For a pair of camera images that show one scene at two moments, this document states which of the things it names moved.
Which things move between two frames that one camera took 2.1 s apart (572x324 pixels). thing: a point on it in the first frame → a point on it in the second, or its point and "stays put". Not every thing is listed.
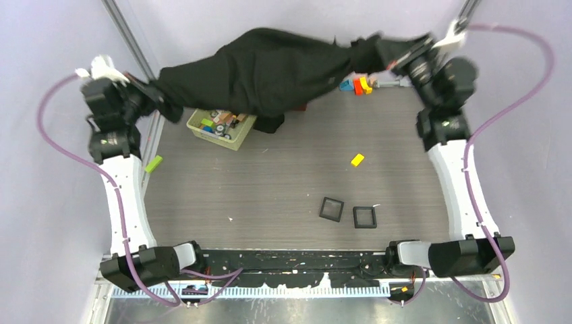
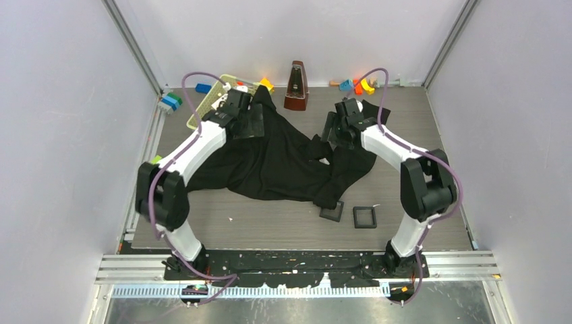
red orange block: [357, 87] stays put
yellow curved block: [365, 86] stays put
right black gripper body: [414, 63] → [336, 136]
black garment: [266, 73] → [289, 163]
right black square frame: [365, 226] stays put
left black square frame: [324, 216] stays put
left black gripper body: [135, 105] → [250, 128]
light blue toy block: [347, 85] stays put
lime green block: [153, 164] stays put
